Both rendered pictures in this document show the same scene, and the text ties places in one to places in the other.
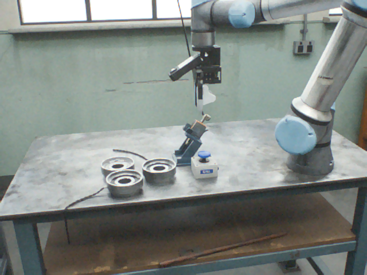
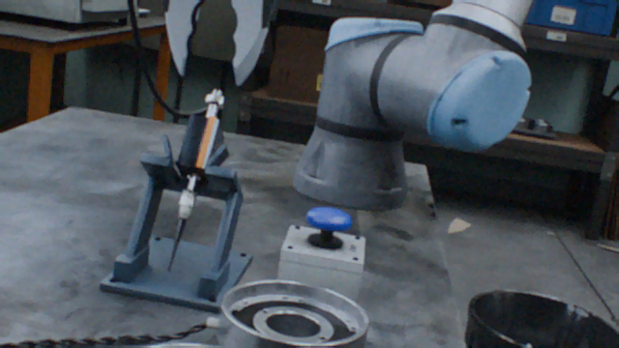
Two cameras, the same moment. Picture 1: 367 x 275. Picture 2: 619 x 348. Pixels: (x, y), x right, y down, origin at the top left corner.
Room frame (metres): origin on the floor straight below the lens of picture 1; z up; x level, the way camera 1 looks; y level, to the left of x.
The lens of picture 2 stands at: (0.97, 0.59, 1.07)
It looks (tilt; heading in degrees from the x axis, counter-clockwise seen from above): 14 degrees down; 284
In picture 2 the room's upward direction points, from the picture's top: 9 degrees clockwise
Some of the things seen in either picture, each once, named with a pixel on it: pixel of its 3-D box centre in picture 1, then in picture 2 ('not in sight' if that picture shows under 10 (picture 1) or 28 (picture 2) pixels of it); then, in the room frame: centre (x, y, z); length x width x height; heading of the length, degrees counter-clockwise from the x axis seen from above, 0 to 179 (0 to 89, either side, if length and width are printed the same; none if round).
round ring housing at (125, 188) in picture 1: (125, 183); not in sight; (1.00, 0.19, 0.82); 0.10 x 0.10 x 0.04
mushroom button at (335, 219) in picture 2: (204, 159); (326, 238); (1.10, -0.04, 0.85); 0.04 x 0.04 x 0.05
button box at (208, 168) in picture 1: (206, 166); (322, 262); (1.10, -0.05, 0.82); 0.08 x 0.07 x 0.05; 100
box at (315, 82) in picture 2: not in sight; (310, 63); (2.02, -3.38, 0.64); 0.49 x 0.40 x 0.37; 15
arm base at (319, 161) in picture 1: (311, 150); (354, 156); (1.15, -0.39, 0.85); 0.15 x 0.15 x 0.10
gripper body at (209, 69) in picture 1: (205, 65); not in sight; (1.22, -0.05, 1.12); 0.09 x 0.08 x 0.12; 98
